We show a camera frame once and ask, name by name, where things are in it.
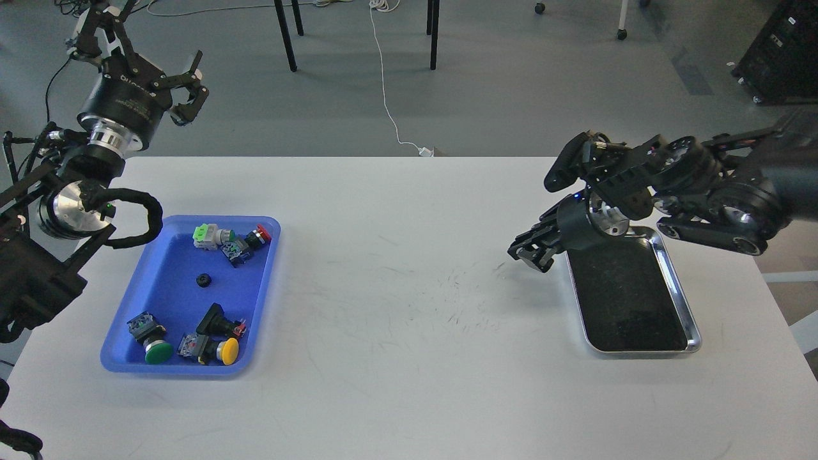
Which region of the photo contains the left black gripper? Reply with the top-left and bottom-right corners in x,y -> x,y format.
66,0 -> 210,152

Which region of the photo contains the black table leg left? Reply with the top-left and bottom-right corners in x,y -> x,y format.
274,0 -> 304,73

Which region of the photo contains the white floor cable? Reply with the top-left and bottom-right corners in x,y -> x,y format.
369,0 -> 435,158

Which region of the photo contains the silver metal tray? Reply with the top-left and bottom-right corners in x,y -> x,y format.
567,226 -> 702,358

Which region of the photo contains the black push button switch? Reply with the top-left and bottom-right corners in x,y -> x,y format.
196,303 -> 247,340

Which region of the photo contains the green mushroom push button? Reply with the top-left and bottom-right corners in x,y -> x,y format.
127,312 -> 174,365

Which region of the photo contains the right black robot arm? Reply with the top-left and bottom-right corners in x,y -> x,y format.
508,109 -> 817,273

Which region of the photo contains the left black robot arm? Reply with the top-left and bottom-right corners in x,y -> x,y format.
2,1 -> 210,344

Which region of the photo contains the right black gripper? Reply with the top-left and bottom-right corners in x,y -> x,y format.
507,194 -> 630,273

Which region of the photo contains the green white push button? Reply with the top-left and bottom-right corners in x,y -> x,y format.
192,224 -> 236,250

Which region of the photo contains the black table leg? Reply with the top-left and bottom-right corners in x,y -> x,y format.
426,0 -> 441,70
274,0 -> 304,73

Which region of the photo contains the black equipment cart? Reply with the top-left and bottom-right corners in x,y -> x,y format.
731,1 -> 817,105

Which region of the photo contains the blue plastic tray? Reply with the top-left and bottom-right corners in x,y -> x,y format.
100,215 -> 281,378

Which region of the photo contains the white chair leg caster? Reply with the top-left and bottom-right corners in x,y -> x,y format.
616,0 -> 652,41

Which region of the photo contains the black floor cable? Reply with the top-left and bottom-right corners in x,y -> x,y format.
45,0 -> 151,122

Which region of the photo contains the red push button switch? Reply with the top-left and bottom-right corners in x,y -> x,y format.
220,224 -> 272,268

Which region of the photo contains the black table leg right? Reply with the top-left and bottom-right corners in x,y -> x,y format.
426,0 -> 441,70

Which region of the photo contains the yellow push button switch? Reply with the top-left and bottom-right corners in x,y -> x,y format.
176,333 -> 239,365

